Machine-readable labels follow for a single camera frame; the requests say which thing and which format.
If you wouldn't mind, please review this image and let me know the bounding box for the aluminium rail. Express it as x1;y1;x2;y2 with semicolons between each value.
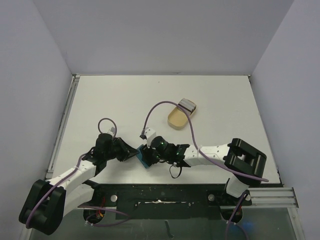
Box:
45;74;81;179
245;187;299;208

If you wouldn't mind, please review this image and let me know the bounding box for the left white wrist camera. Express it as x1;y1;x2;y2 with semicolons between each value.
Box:
107;126;117;137

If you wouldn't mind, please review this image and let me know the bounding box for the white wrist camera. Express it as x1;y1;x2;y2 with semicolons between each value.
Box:
139;127;157;147
107;126;117;137

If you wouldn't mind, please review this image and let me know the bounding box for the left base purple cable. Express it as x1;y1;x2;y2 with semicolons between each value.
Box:
82;203;138;228

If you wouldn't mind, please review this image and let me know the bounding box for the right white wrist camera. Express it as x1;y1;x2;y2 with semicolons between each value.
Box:
139;127;157;147

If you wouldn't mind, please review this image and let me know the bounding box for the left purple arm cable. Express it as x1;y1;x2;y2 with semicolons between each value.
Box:
24;117;118;230

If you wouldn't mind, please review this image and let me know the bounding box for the stack of cards in tray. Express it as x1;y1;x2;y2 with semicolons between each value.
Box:
178;98;197;114

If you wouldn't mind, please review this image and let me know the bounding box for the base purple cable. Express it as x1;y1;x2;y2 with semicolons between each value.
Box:
82;203;138;228
223;191;251;240

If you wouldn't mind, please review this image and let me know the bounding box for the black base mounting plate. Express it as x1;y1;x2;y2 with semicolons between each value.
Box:
84;184;240;220

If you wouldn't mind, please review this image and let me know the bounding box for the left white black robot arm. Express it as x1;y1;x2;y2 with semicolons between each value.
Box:
18;133;139;235

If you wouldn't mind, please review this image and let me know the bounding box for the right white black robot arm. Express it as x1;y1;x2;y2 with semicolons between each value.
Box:
138;136;268;205

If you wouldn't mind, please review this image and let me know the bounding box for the tan oval wooden tray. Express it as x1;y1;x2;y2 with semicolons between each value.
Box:
167;105;197;130

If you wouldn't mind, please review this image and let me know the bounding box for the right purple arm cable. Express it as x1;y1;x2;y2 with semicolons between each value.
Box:
141;100;270;182

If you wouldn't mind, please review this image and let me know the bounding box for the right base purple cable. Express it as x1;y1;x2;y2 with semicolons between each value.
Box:
223;191;251;240

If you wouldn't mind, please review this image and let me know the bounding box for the left aluminium rail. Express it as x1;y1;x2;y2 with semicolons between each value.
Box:
45;74;81;179

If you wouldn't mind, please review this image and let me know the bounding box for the blue card holder wallet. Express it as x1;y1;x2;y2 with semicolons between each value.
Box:
136;144;158;169

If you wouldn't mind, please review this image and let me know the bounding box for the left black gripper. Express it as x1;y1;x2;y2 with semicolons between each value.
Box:
104;137;139;162

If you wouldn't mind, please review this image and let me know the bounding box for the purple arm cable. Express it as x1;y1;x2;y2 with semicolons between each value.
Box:
24;117;118;230
141;100;270;182

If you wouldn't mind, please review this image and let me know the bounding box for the right aluminium rail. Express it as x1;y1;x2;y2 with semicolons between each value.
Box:
245;187;299;208

